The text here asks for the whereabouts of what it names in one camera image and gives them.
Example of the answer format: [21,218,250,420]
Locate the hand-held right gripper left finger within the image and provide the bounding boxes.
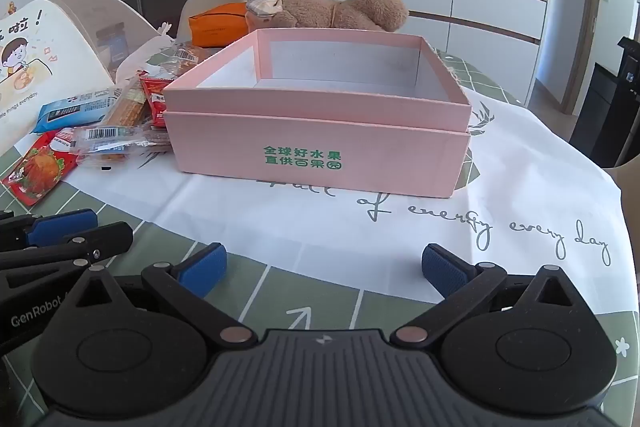
[69,243,258,351]

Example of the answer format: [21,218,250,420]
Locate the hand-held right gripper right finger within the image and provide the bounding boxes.
[390,243,582,351]

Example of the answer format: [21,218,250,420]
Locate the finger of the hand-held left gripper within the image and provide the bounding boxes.
[0,208,99,253]
[0,222,135,280]

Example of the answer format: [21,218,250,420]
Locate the red chicken snack packet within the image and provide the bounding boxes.
[1,129,82,207]

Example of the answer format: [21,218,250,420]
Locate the blue snack packet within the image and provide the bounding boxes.
[34,88,124,136]

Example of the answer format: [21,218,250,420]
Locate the pink cardboard box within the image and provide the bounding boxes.
[163,28,474,200]

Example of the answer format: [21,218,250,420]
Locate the clear barcode snack packet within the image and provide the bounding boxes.
[71,123,172,166]

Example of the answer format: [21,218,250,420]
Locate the white printed cloth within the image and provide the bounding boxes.
[62,52,625,305]

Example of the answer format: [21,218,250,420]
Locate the small red snack packet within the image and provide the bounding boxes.
[138,74,177,128]

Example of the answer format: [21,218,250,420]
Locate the white cartoon paper bag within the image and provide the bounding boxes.
[0,0,119,154]

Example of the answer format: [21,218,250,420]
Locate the clear cookie packet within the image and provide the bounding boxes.
[159,41,207,78]

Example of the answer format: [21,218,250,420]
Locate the black appliance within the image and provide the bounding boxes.
[569,35,640,168]

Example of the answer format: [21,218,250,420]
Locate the orange tissue box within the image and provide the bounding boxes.
[187,2,251,50]

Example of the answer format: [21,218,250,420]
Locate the white sideboard cabinet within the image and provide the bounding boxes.
[189,0,547,108]

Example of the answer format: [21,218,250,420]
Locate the brown teddy bear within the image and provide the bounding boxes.
[245,0,410,34]

